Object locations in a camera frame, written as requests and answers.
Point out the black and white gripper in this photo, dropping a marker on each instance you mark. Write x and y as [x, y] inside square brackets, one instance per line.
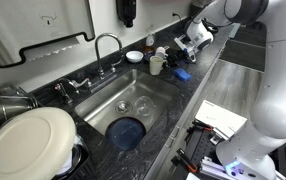
[186, 48]

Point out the cream ceramic mug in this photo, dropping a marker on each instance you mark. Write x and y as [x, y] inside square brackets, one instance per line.
[156, 64]

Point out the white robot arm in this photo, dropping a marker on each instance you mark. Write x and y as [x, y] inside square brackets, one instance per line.
[245, 155]

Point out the white printed mug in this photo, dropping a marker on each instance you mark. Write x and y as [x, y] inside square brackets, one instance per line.
[161, 52]

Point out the blue sponge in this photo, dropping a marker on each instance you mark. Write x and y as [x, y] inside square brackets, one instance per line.
[182, 74]

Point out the amber soap bottle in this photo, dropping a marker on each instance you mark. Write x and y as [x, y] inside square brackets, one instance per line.
[149, 43]

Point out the small white bowl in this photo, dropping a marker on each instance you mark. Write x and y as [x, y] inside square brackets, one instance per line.
[134, 56]

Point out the stainless steel sink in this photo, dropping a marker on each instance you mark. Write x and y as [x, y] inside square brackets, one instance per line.
[117, 100]

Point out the clear glass bowl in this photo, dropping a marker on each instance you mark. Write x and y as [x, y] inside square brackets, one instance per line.
[144, 106]

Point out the white box on floor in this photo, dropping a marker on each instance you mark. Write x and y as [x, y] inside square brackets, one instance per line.
[224, 122]

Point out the dark blue plate in sink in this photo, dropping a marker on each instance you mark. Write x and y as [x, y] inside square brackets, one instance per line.
[125, 132]

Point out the black dish rack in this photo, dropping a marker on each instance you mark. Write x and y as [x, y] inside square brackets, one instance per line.
[81, 167]

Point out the paper towel dispenser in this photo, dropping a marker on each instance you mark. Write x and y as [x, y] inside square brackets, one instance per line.
[32, 29]

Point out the cream plate in rack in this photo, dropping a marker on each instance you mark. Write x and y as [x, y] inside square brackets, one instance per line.
[35, 144]

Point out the steel pot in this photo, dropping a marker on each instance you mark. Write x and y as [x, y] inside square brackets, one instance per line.
[12, 105]

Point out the black wall soap dispenser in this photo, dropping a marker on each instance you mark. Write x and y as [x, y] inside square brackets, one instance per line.
[126, 11]

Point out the cabinet handle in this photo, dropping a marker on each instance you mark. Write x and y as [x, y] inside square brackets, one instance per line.
[175, 131]
[169, 142]

